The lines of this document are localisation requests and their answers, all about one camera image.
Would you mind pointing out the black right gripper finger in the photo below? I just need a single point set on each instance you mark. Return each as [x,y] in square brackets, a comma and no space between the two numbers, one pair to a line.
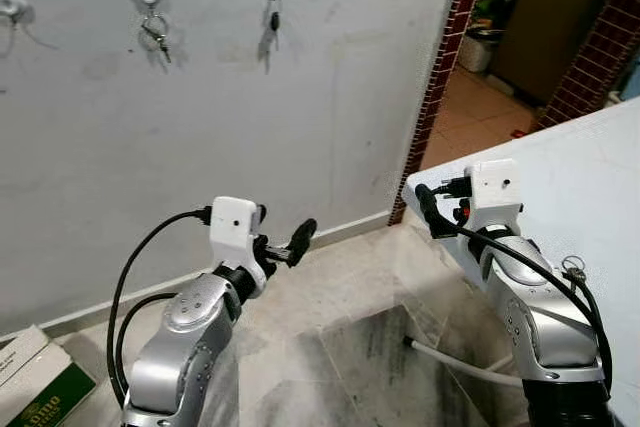
[428,209]

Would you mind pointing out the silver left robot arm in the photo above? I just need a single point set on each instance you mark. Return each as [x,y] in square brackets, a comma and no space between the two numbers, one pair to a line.
[175,357]

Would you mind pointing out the white plastic folding table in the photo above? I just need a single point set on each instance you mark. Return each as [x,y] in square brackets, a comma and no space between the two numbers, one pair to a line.
[570,197]

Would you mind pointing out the grey metal pot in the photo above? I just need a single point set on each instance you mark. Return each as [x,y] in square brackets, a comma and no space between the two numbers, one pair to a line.
[480,50]

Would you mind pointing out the black-headed key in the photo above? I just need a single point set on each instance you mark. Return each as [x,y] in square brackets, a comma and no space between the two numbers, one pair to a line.
[274,20]

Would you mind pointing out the brown wooden door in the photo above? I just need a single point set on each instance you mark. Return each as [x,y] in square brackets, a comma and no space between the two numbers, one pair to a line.
[545,17]

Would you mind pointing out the white and green cardboard box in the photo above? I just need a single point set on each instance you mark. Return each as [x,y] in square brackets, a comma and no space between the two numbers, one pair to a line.
[45,387]

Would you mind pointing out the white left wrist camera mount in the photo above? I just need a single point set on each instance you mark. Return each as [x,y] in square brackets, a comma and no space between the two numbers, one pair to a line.
[235,227]

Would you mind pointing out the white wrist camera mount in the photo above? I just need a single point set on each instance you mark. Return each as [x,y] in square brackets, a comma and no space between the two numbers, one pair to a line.
[497,190]
[235,227]

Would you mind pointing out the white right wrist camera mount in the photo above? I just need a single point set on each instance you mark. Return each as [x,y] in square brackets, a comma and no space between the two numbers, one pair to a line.
[497,190]

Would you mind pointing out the white metal table frame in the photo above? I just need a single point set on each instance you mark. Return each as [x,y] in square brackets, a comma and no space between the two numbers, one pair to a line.
[460,362]

